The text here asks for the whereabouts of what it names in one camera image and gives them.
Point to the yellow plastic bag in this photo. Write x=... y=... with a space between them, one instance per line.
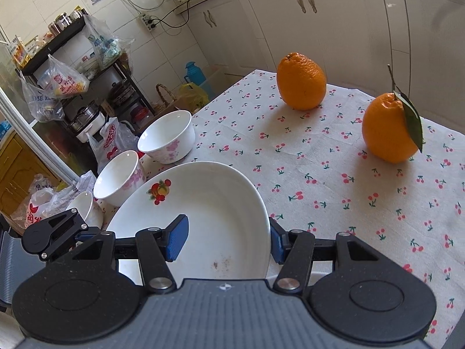
x=194 y=98

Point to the bumpy orange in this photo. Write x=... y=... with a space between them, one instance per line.
x=301 y=80

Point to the black cooking pot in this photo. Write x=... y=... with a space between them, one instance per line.
x=121 y=94

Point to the clear plastic bin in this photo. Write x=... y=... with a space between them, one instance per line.
x=225 y=78

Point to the black storage rack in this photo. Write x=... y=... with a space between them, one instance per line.
x=58 y=43

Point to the orange with leaf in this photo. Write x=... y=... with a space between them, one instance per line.
x=385 y=131

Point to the clear plastic bag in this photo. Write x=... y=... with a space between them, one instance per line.
x=105 y=47

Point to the white red print bag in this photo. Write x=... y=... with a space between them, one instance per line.
x=110 y=138

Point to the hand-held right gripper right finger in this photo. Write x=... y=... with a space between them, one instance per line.
x=278 y=243

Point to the yellow snack packet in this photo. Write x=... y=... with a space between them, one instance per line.
x=18 y=52

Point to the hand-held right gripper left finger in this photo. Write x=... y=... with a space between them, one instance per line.
x=178 y=240

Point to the white pink flower bowl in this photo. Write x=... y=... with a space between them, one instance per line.
x=163 y=131
x=116 y=174
x=87 y=209

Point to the glass spice jar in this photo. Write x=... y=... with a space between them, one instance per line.
x=62 y=21

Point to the blue thermos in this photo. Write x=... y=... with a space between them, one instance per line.
x=195 y=74

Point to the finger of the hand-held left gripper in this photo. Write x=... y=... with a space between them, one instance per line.
x=58 y=232

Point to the white power strip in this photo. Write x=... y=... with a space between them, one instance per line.
x=148 y=21

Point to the clear bag with red packet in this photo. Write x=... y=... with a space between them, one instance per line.
x=61 y=83

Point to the red lidded jar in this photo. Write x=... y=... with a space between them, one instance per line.
x=140 y=116

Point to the crumpled white red bag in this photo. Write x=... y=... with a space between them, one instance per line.
x=40 y=203

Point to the rice cooker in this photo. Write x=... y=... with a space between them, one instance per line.
x=87 y=121

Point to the cherry print tablecloth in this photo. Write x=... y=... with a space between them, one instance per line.
x=308 y=174

